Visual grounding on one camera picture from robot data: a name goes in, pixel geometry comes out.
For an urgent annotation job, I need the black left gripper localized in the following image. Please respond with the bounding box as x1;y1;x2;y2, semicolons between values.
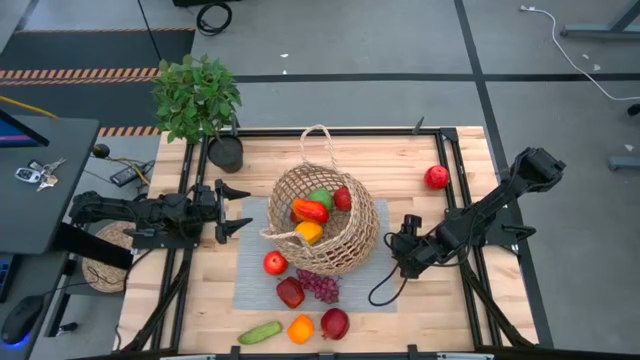
193;178;254;245

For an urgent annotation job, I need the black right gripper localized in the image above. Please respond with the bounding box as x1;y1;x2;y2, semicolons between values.
389;213;451;280

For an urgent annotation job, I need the red apple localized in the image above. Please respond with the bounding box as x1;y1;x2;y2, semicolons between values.
333;185;353;212
263;250;289;277
423;164;451;191

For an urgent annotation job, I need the red orange mango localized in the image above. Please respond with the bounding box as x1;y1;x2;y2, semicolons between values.
291;198;331;225

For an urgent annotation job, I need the yellow bell pepper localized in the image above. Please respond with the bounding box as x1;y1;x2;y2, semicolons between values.
294;220;325;246

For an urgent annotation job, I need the green apple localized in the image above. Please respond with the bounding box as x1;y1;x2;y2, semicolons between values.
307;187;335;211

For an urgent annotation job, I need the dark red pomegranate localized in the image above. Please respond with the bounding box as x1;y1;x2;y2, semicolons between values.
320;307;351;342

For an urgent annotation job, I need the green cucumber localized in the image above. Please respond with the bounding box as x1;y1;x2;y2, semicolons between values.
237;320;284;346

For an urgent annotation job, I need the orange fruit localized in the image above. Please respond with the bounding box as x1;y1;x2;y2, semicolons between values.
287;313;316;346

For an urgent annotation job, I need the grey woven placemat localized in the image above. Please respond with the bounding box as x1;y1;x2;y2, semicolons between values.
232;198;399;314

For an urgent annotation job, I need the purple grape bunch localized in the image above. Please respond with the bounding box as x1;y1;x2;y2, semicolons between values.
296;268;342;305

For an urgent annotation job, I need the black power adapter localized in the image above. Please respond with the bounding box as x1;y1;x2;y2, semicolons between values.
109;159;157;189

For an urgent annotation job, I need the green potted plant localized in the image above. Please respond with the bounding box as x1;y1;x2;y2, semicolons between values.
151;53;245;175

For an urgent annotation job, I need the black desk support beam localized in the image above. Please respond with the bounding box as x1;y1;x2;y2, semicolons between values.
51;221;135;272

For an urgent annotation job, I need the round woven mat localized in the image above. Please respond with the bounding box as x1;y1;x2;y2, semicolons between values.
80;219;137;294

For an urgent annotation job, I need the silver key bunch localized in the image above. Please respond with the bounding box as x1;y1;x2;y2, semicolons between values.
35;157;66;193

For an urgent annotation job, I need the charcoal desk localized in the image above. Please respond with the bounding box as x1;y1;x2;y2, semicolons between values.
0;115;100;256

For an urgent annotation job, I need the black hazard-striped floor mat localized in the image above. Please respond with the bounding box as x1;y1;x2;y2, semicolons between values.
0;27;196;139

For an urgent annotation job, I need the black car key fob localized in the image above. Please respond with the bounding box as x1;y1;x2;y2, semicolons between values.
14;167;42;185

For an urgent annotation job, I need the grey desk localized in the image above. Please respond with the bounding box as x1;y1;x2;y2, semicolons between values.
0;249;71;360

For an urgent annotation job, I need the grey table foot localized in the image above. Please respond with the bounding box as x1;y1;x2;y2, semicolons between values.
608;155;640;172

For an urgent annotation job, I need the computer monitor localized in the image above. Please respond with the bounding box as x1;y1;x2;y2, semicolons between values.
0;109;50;149

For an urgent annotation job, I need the black computer mouse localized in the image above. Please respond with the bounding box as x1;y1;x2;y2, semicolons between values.
0;294;45;346

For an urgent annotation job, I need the dark keyboard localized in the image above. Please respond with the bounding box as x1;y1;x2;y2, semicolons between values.
0;254;14;304

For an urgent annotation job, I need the grey-legged workbench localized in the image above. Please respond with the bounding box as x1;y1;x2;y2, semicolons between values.
559;0;640;41

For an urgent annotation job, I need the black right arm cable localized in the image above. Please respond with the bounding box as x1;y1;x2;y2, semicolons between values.
367;262;416;308

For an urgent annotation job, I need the woven wicker basket with handles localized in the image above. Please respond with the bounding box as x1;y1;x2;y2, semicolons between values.
258;123;381;276

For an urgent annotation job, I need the black aluminium frame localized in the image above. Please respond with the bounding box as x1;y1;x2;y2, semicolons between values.
119;116;539;357

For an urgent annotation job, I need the black coiled cable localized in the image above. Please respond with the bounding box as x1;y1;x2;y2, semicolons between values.
195;0;234;37

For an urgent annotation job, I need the thin black floor cable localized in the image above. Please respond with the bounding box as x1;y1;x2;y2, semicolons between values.
137;0;164;62

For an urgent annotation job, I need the yellow cable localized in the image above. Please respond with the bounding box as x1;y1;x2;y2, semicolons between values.
0;94;58;120

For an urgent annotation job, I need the white floor cable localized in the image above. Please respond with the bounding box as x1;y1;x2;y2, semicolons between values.
519;4;640;102

